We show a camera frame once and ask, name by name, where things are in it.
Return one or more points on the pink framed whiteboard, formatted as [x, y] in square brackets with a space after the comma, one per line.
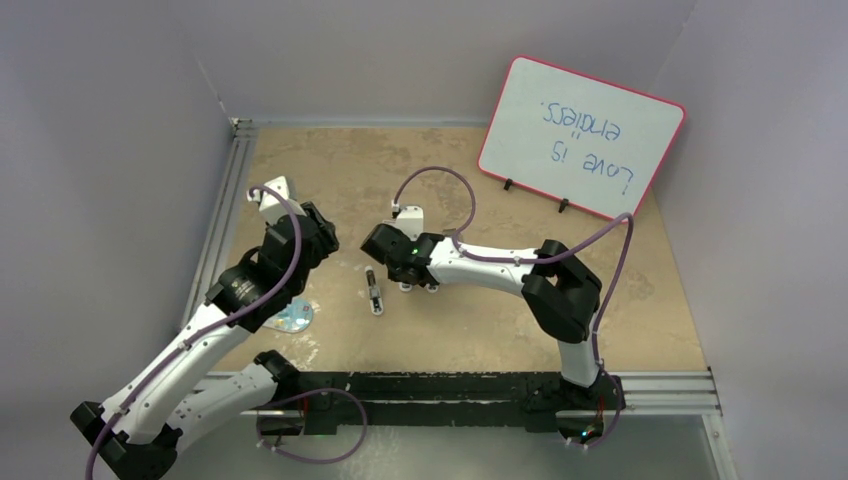
[575, 138]

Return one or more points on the blue hair clip package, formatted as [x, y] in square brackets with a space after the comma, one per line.
[293, 319]

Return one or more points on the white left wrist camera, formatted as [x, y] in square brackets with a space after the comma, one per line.
[275, 199]

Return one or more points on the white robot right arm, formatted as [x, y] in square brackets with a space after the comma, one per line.
[561, 292]

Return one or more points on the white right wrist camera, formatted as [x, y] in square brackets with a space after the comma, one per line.
[409, 219]

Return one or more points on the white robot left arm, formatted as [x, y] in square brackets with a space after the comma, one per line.
[141, 430]

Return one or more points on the aluminium frame rails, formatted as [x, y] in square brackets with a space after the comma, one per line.
[673, 428]

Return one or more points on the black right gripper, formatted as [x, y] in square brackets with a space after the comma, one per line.
[392, 275]

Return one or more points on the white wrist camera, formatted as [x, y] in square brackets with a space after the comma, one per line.
[409, 219]
[275, 199]

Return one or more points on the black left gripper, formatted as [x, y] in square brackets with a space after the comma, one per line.
[325, 242]

